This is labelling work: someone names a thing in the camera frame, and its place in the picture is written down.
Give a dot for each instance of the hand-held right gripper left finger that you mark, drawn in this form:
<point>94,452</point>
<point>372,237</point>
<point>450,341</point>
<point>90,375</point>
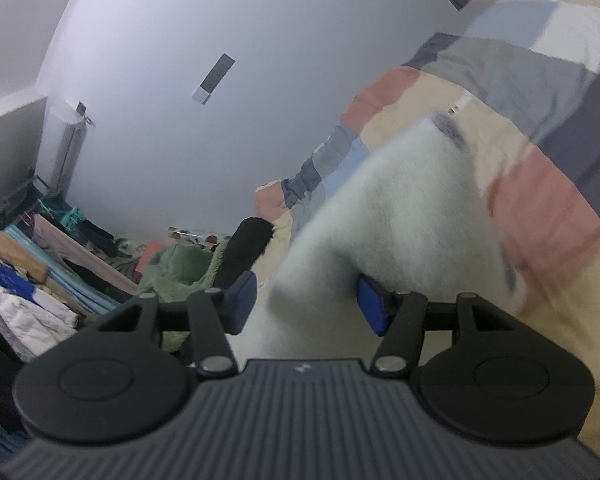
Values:
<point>242,300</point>

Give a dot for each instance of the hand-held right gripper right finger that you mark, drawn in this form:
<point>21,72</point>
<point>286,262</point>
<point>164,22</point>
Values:
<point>375,305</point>

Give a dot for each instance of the cream striped sweater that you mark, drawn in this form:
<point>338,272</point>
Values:
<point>405,210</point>

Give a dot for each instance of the teal clothes hangers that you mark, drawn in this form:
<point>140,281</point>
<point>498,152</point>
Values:
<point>62,215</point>

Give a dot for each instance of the metal clothes rack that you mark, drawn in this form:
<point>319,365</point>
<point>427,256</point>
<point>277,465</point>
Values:
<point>5,205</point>

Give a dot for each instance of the black garment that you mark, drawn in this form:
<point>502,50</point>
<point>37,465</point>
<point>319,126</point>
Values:
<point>242,250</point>

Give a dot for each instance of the green fleece jacket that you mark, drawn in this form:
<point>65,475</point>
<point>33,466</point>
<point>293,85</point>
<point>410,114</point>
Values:
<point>180,270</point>

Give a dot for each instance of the red box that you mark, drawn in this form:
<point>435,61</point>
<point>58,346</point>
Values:
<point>150,256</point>

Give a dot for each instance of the floral patterned cloth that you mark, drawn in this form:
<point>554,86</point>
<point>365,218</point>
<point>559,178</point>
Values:
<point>125,255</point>

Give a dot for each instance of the dark hanging garment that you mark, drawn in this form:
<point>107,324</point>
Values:
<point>97,237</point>

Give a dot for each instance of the beige pink pants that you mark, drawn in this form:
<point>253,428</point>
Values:
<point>80,255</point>

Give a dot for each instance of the light blue garment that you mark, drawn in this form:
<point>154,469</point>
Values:
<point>65,280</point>

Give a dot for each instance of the patchwork blanket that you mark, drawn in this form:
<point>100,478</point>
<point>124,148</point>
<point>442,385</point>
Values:
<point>555,210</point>

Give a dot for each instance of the tan fluffy garment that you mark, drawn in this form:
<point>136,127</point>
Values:
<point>17,257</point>

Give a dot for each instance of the white air conditioner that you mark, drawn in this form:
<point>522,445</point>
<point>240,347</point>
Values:
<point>65,145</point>

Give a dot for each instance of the grey wall switch panel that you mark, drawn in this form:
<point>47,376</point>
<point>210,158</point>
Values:
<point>214,79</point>

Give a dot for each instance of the metal wall hook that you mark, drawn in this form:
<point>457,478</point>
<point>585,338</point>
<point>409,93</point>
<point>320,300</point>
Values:
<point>83,111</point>

